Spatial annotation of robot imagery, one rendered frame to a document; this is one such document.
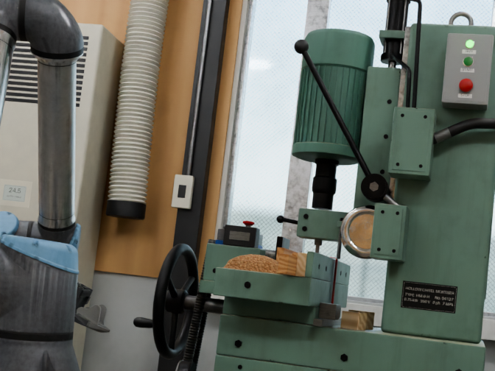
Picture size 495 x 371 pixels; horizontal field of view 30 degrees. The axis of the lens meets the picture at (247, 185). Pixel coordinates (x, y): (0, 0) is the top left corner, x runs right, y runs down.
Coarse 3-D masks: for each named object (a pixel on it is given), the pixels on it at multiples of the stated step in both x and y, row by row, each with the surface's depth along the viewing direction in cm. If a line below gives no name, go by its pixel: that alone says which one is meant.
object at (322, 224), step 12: (300, 216) 222; (312, 216) 221; (324, 216) 221; (336, 216) 220; (300, 228) 222; (312, 228) 221; (324, 228) 220; (336, 228) 220; (324, 240) 225; (336, 240) 220
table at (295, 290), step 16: (224, 272) 197; (240, 272) 196; (256, 272) 196; (208, 288) 219; (224, 288) 197; (240, 288) 196; (256, 288) 195; (272, 288) 194; (288, 288) 193; (304, 288) 193; (320, 288) 205; (336, 288) 228; (304, 304) 192
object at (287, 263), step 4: (280, 256) 186; (284, 256) 186; (288, 256) 185; (292, 256) 189; (280, 260) 186; (284, 260) 185; (288, 260) 185; (292, 260) 190; (296, 260) 193; (280, 264) 186; (284, 264) 185; (288, 264) 186; (292, 264) 190; (296, 264) 194; (280, 268) 185; (284, 268) 185; (288, 268) 186; (292, 268) 190; (280, 272) 185; (284, 272) 185; (288, 272) 186; (292, 272) 191
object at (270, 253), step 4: (280, 236) 221; (280, 240) 221; (284, 240) 223; (288, 240) 228; (276, 244) 221; (280, 244) 221; (284, 244) 224; (288, 244) 228; (276, 248) 221; (288, 248) 229; (268, 252) 225; (272, 252) 225; (276, 252) 221; (268, 256) 225; (272, 256) 225
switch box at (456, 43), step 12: (456, 36) 205; (468, 36) 204; (480, 36) 204; (492, 36) 203; (456, 48) 205; (480, 48) 204; (492, 48) 203; (456, 60) 204; (480, 60) 203; (444, 72) 205; (456, 72) 204; (468, 72) 203; (480, 72) 203; (444, 84) 205; (456, 84) 204; (480, 84) 202; (444, 96) 204; (456, 96) 203; (480, 96) 202; (456, 108) 209; (468, 108) 207; (480, 108) 206
